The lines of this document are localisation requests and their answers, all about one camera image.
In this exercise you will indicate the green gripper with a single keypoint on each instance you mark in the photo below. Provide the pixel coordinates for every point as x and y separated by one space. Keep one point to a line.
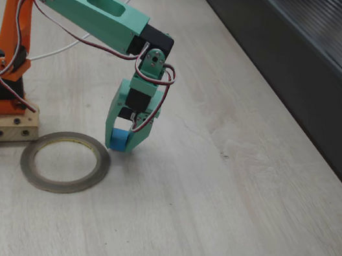
115 110

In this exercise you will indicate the blue cube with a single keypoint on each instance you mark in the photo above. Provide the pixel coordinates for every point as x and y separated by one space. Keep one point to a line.
119 140

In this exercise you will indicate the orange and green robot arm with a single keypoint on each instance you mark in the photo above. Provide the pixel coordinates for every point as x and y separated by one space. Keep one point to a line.
104 18

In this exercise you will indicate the wooden block with screw holes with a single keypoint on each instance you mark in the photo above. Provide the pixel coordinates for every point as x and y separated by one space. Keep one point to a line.
10 127

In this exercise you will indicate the ribbed translucent desk partition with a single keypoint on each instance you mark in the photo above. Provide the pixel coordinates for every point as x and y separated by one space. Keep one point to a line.
298 73

